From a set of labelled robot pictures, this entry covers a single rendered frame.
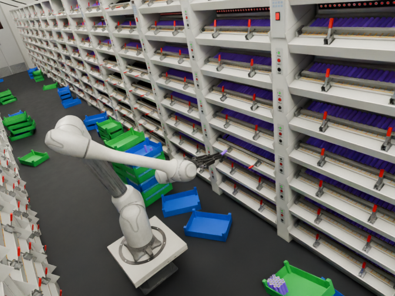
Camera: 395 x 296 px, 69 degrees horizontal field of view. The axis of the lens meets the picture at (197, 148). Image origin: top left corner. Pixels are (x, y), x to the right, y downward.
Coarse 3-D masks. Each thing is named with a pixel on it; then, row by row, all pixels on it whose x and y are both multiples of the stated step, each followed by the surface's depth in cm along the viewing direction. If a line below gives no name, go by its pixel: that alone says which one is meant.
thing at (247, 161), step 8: (216, 136) 216; (216, 144) 215; (224, 144) 211; (232, 152) 202; (240, 160) 194; (248, 160) 190; (256, 160) 187; (256, 168) 183; (264, 168) 180; (272, 168) 177; (272, 176) 174
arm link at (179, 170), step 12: (96, 144) 141; (84, 156) 138; (96, 156) 140; (108, 156) 143; (120, 156) 144; (132, 156) 144; (144, 156) 144; (156, 168) 143; (168, 168) 143; (180, 168) 142; (192, 168) 143; (180, 180) 146
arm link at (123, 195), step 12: (60, 120) 147; (72, 120) 146; (84, 132) 149; (96, 168) 160; (108, 168) 164; (108, 180) 165; (120, 180) 172; (120, 192) 172; (132, 192) 176; (120, 204) 173; (144, 204) 181
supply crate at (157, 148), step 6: (138, 144) 244; (144, 144) 248; (150, 144) 249; (156, 144) 241; (126, 150) 237; (132, 150) 241; (138, 150) 245; (144, 150) 243; (156, 150) 234; (162, 150) 238; (150, 156) 231
